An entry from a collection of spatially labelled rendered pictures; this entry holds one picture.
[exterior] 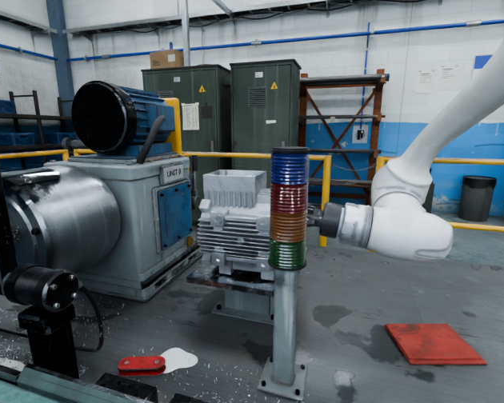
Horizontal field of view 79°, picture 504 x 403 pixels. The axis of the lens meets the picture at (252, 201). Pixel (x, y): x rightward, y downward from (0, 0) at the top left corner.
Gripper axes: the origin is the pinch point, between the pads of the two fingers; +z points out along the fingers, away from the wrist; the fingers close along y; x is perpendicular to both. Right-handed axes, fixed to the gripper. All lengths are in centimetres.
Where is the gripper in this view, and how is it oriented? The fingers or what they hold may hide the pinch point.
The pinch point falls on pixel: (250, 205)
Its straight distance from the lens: 70.4
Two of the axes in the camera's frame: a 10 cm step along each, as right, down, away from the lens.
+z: -9.5, -1.8, 2.5
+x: -1.2, 9.6, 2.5
